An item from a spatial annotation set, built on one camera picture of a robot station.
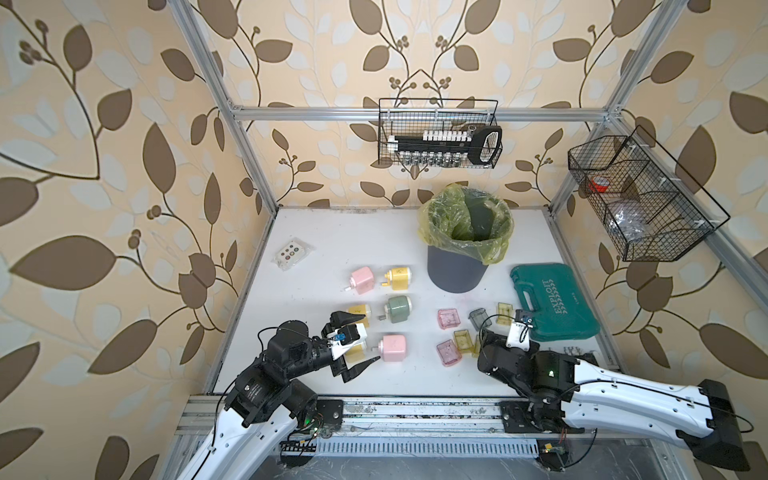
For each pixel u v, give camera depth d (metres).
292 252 1.04
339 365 0.58
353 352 0.80
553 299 0.89
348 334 0.54
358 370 0.59
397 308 0.86
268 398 0.49
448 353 0.85
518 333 0.66
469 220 0.87
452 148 0.85
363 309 0.85
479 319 0.92
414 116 0.91
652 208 0.72
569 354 0.83
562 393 0.51
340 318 0.63
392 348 0.79
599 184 0.81
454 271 1.01
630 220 0.70
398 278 0.94
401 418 0.75
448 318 0.91
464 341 0.87
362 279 0.93
